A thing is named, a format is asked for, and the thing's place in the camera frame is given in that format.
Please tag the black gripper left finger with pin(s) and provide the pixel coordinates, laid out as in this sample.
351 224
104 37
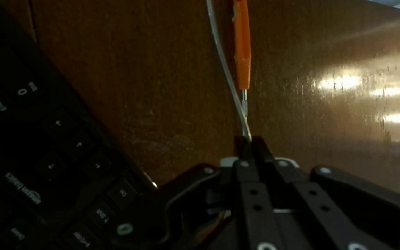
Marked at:
250 209

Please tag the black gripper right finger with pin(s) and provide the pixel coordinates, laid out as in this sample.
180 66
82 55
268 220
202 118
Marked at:
329 213

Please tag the silver metal spoon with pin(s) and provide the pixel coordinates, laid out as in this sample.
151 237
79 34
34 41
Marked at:
221 56

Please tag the black computer keyboard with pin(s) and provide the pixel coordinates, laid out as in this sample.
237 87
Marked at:
33 153

